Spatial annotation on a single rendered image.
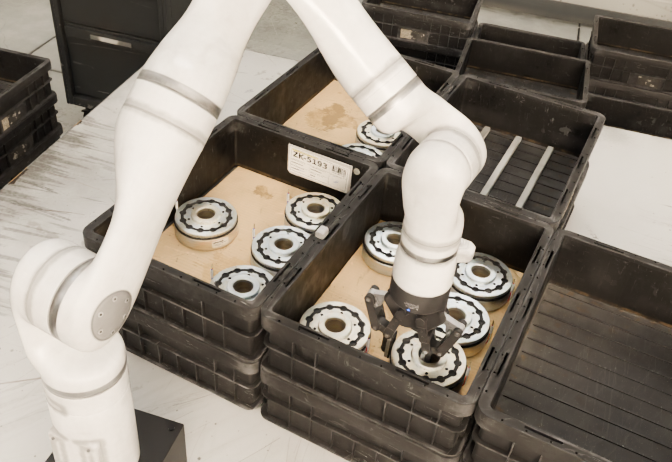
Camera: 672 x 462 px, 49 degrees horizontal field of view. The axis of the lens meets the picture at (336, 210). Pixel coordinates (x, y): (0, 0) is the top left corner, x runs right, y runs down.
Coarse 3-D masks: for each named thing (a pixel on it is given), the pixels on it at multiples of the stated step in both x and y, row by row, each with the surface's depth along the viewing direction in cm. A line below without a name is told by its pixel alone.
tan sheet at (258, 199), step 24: (240, 168) 139; (216, 192) 133; (240, 192) 133; (264, 192) 134; (240, 216) 128; (264, 216) 128; (168, 240) 122; (240, 240) 123; (168, 264) 117; (192, 264) 118; (216, 264) 118; (240, 264) 118
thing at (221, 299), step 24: (240, 120) 133; (312, 144) 129; (336, 216) 114; (96, 240) 105; (312, 240) 109; (288, 264) 105; (192, 288) 100; (216, 288) 100; (264, 288) 100; (240, 312) 98
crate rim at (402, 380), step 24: (384, 168) 125; (360, 192) 119; (504, 216) 118; (528, 216) 117; (528, 264) 108; (288, 288) 101; (528, 288) 104; (264, 312) 97; (288, 336) 96; (312, 336) 94; (504, 336) 97; (336, 360) 94; (360, 360) 92; (408, 384) 90; (432, 384) 90; (480, 384) 90; (456, 408) 88
